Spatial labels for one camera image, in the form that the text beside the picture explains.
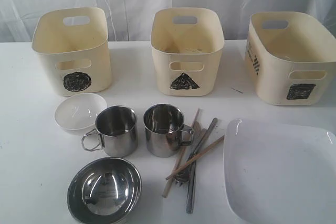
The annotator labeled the wooden chopstick crossing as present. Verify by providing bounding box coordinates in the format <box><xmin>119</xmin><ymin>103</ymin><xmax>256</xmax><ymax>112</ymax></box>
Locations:
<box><xmin>165</xmin><ymin>135</ymin><xmax>225</xmax><ymax>180</ymax></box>

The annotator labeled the cream bin with triangle mark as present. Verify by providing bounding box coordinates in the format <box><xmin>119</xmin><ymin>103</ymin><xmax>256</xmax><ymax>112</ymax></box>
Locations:
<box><xmin>151</xmin><ymin>7</ymin><xmax>225</xmax><ymax>96</ymax></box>

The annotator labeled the white square plate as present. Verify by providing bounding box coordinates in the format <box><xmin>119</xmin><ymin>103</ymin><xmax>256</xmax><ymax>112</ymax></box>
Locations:
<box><xmin>223</xmin><ymin>119</ymin><xmax>335</xmax><ymax>223</ymax></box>

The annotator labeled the small white bowl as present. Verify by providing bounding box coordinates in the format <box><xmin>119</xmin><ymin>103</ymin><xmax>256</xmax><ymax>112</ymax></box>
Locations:
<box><xmin>54</xmin><ymin>93</ymin><xmax>107</xmax><ymax>135</ymax></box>

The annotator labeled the steel mug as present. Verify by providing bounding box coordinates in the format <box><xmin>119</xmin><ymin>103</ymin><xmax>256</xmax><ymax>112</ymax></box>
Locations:
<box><xmin>81</xmin><ymin>105</ymin><xmax>138</xmax><ymax>158</ymax></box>
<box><xmin>143</xmin><ymin>104</ymin><xmax>194</xmax><ymax>157</ymax></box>

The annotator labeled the cream bin with square mark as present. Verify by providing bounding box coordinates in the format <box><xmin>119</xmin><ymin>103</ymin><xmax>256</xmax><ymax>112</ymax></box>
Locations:
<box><xmin>245</xmin><ymin>12</ymin><xmax>335</xmax><ymax>106</ymax></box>

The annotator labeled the cream bin with circle mark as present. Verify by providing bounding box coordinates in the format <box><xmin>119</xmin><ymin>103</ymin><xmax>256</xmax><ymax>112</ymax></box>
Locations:
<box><xmin>32</xmin><ymin>7</ymin><xmax>112</xmax><ymax>97</ymax></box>

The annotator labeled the stainless steel bowl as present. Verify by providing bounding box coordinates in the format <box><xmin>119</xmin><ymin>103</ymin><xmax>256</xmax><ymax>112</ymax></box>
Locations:
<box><xmin>67</xmin><ymin>157</ymin><xmax>143</xmax><ymax>223</ymax></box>

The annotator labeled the wooden chopstick long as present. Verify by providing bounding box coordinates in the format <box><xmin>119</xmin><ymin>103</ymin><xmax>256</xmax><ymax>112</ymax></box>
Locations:
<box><xmin>162</xmin><ymin>108</ymin><xmax>201</xmax><ymax>198</ymax></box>

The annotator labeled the steel table knife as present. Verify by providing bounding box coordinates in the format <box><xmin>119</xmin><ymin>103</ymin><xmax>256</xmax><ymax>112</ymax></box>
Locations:
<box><xmin>187</xmin><ymin>129</ymin><xmax>208</xmax><ymax>161</ymax></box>

